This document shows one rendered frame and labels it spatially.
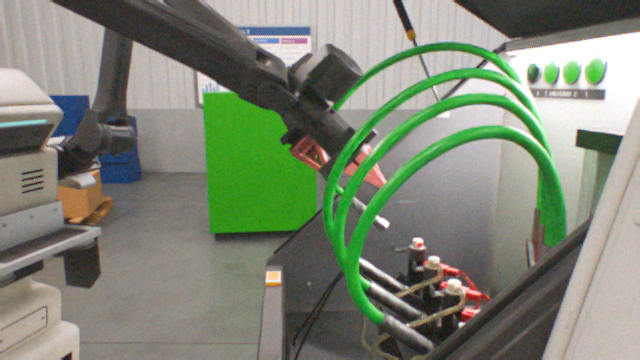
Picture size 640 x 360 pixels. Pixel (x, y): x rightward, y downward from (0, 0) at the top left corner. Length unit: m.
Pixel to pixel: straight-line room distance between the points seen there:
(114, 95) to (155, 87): 6.44
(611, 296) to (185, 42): 0.54
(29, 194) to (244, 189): 2.98
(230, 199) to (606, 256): 3.75
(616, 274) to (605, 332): 0.04
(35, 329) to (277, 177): 2.98
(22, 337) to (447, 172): 1.00
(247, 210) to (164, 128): 3.77
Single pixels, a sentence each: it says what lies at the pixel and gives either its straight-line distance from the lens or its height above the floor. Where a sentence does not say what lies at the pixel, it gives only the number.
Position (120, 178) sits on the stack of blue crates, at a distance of 6.98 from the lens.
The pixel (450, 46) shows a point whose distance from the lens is 0.78.
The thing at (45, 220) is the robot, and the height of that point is 1.07.
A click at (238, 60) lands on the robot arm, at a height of 1.39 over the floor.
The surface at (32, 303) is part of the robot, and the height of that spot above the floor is 0.89.
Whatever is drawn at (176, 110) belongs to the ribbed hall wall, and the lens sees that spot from 7.49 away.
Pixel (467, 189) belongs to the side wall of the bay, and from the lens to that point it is 1.10.
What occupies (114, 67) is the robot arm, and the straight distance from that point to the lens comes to 1.17.
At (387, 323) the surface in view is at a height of 1.11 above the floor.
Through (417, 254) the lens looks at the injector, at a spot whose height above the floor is 1.09.
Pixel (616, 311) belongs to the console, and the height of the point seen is 1.20.
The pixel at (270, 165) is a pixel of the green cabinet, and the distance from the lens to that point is 3.96.
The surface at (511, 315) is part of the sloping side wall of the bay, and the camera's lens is 0.43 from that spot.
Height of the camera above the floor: 1.36
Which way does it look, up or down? 12 degrees down
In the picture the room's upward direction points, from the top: straight up
